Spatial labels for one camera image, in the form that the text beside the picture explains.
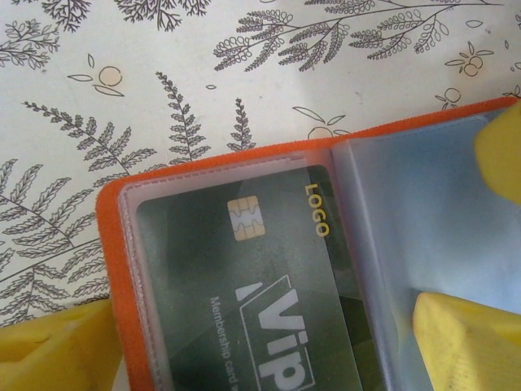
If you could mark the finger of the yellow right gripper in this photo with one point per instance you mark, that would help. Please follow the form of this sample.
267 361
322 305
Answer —
502 155

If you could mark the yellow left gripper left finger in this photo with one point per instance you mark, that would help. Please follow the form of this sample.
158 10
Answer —
53 354

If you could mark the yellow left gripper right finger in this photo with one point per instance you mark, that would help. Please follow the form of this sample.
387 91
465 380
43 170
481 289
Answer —
472 350

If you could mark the orange card holder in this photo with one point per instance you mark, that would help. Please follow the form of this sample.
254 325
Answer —
407 203

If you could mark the black VIP card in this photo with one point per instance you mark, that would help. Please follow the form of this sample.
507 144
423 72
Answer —
244 277

